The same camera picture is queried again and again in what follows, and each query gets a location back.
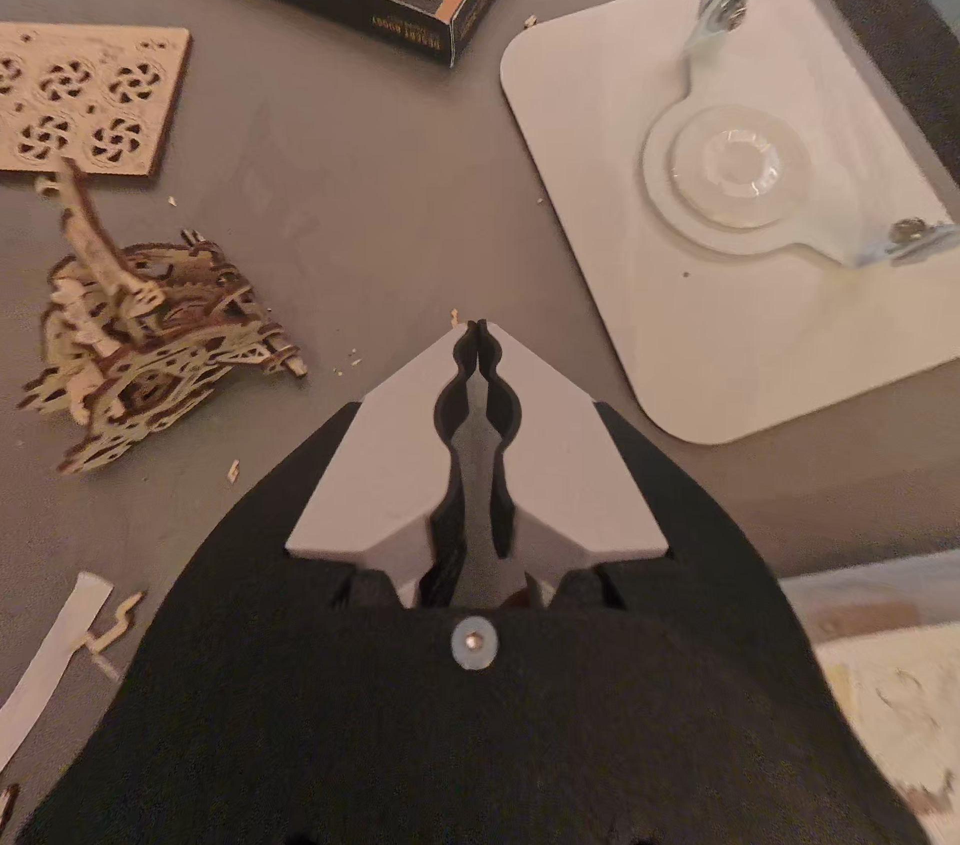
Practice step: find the wooden parts sheet gear wheels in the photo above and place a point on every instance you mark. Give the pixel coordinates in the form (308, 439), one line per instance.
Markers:
(90, 46)

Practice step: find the wooden mechanical model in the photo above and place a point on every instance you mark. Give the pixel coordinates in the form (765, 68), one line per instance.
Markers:
(150, 350)

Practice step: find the zigzag wooden piece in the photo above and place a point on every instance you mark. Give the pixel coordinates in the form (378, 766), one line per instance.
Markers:
(120, 624)

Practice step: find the white paper strip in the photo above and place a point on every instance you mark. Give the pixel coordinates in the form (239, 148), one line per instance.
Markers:
(52, 650)

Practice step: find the white document stand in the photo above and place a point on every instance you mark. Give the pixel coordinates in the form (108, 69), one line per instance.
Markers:
(600, 185)

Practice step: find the illustrated instruction booklet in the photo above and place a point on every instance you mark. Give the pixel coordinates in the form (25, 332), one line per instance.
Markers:
(885, 672)

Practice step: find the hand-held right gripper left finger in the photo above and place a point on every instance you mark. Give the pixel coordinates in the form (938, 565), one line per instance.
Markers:
(360, 477)

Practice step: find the short wooden peg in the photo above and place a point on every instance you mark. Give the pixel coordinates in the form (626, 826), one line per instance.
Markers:
(7, 801)

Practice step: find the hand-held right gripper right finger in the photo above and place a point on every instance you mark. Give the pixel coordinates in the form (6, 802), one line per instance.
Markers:
(592, 477)

